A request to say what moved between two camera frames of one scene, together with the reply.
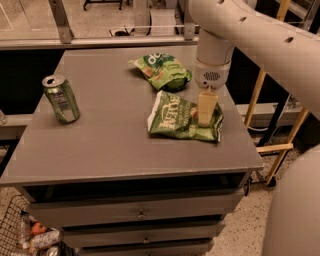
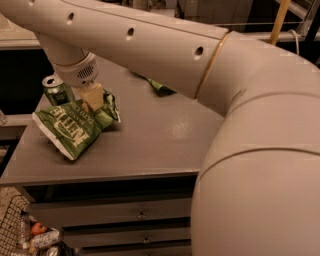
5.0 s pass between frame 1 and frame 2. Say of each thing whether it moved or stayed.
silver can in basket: stayed
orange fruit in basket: stayed
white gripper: moved
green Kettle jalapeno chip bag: moved
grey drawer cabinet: stayed
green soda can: stayed
